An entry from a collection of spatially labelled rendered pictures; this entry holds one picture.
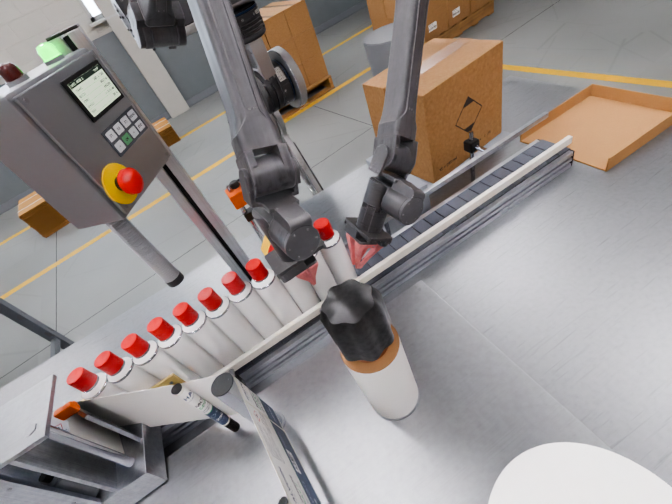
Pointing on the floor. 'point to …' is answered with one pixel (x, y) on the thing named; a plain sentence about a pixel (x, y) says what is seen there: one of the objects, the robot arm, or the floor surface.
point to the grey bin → (378, 48)
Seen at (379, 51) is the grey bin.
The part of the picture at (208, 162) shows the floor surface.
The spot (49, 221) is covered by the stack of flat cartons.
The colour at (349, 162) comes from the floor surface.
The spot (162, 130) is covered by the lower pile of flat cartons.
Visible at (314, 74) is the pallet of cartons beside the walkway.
